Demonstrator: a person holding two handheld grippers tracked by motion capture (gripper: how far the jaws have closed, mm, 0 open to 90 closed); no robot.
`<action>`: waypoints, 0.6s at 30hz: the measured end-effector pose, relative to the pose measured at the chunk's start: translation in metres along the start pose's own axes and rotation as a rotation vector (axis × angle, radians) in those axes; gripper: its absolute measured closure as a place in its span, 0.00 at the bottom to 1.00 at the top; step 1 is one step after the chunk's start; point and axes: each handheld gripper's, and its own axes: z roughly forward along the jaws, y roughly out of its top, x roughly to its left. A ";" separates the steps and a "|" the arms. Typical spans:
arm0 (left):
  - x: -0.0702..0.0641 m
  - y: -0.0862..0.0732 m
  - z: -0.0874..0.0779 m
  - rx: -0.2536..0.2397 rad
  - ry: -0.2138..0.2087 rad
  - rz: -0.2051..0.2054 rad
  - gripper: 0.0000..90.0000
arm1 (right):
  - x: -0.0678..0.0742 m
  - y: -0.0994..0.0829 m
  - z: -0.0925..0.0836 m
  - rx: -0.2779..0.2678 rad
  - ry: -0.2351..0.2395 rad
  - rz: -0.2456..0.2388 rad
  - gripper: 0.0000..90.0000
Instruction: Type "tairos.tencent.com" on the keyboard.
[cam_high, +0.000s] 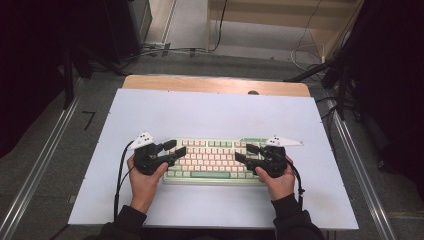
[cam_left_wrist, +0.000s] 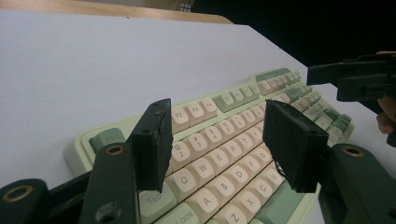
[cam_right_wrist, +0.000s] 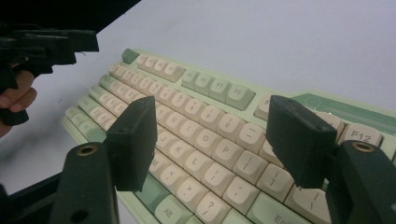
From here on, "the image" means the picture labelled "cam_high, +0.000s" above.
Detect green and pink keyboard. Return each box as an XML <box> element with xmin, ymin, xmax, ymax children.
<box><xmin>162</xmin><ymin>136</ymin><xmax>272</xmax><ymax>186</ymax></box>

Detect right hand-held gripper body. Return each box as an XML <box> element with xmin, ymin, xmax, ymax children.
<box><xmin>246</xmin><ymin>135</ymin><xmax>304</xmax><ymax>178</ymax></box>

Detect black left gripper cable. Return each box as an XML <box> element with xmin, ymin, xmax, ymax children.
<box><xmin>113</xmin><ymin>141</ymin><xmax>136</xmax><ymax>222</ymax></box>

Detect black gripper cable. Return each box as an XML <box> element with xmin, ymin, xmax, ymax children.
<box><xmin>113</xmin><ymin>141</ymin><xmax>136</xmax><ymax>222</ymax></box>
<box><xmin>285</xmin><ymin>157</ymin><xmax>306</xmax><ymax>211</ymax></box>

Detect dark curtain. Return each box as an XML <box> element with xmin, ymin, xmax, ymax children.
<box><xmin>0</xmin><ymin>0</ymin><xmax>112</xmax><ymax>158</ymax></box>
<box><xmin>346</xmin><ymin>0</ymin><xmax>424</xmax><ymax>201</ymax></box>

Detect person's left hand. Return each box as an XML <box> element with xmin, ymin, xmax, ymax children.
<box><xmin>127</xmin><ymin>155</ymin><xmax>170</xmax><ymax>215</ymax></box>

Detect white table board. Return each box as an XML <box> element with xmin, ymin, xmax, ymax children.
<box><xmin>67</xmin><ymin>87</ymin><xmax>360</xmax><ymax>231</ymax></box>

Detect black metal stand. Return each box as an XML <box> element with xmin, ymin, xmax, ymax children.
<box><xmin>283</xmin><ymin>59</ymin><xmax>355</xmax><ymax>122</ymax></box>
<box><xmin>62</xmin><ymin>46</ymin><xmax>77</xmax><ymax>110</ymax></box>

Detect light wooden shelf unit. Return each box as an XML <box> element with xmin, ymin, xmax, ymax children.
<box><xmin>205</xmin><ymin>0</ymin><xmax>365</xmax><ymax>62</ymax></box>

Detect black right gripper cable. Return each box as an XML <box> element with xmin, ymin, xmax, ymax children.
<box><xmin>285</xmin><ymin>157</ymin><xmax>306</xmax><ymax>211</ymax></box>

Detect white floor cable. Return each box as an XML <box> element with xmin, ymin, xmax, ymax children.
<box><xmin>290</xmin><ymin>0</ymin><xmax>326</xmax><ymax>73</ymax></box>

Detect aluminium floor rail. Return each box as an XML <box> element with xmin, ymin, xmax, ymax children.
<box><xmin>324</xmin><ymin>99</ymin><xmax>398</xmax><ymax>240</ymax></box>
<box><xmin>0</xmin><ymin>95</ymin><xmax>82</xmax><ymax>240</ymax></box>

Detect black hanging cable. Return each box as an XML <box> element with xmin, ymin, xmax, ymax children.
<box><xmin>207</xmin><ymin>0</ymin><xmax>230</xmax><ymax>53</ymax></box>

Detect person's right hand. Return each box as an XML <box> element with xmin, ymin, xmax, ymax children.
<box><xmin>254</xmin><ymin>156</ymin><xmax>297</xmax><ymax>202</ymax></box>

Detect white power strip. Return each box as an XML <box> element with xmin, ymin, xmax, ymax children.
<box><xmin>143</xmin><ymin>41</ymin><xmax>168</xmax><ymax>50</ymax></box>

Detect black cabinet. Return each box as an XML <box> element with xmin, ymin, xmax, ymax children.
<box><xmin>102</xmin><ymin>0</ymin><xmax>154</xmax><ymax>65</ymax></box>

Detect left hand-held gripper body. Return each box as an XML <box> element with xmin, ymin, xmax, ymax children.
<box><xmin>127</xmin><ymin>131</ymin><xmax>174</xmax><ymax>177</ymax></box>

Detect wooden table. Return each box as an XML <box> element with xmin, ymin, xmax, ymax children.
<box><xmin>121</xmin><ymin>74</ymin><xmax>312</xmax><ymax>98</ymax></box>

